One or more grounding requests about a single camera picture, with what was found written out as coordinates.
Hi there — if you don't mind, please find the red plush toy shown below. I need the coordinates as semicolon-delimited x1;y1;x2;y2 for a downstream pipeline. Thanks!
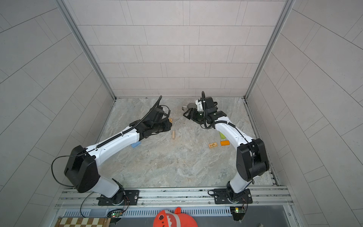
153;207;198;227

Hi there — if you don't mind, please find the aluminium corner profile left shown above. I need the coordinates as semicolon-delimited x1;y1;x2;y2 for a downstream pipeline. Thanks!
55;0;117;101

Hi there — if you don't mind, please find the orange yellow block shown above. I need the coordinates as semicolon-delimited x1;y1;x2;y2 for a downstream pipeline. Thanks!
220;141;230;146

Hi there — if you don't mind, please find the aluminium corner profile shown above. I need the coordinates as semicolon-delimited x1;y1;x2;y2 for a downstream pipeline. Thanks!
244;0;295;100
55;0;117;101

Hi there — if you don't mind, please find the checkered chess board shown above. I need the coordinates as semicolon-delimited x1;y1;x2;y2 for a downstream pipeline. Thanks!
55;218;111;227

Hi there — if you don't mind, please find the light blue block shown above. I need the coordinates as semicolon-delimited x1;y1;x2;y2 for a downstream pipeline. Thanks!
131;141;141;148

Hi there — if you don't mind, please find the dragon picture wooden block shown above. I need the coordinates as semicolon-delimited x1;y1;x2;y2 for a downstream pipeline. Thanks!
208;142;218;148

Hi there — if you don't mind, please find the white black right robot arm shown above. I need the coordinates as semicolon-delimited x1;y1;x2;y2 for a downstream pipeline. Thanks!
183;96;269;203

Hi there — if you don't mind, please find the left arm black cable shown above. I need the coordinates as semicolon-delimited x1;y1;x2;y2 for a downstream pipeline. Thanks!
50;150;94;218

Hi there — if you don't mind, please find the aluminium corner profile right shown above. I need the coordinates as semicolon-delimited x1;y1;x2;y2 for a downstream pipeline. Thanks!
244;0;295;100

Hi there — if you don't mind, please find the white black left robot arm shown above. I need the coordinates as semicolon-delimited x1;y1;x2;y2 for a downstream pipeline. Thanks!
64;103;172;205

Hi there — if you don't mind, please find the aluminium mounting rail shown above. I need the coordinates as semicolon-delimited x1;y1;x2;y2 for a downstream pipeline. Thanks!
55;185;293;209

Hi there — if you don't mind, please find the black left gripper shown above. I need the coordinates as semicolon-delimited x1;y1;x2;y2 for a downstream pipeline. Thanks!
151;119;174;134

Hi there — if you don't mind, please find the lime green block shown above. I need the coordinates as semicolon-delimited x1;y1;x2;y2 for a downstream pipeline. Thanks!
219;132;226;141

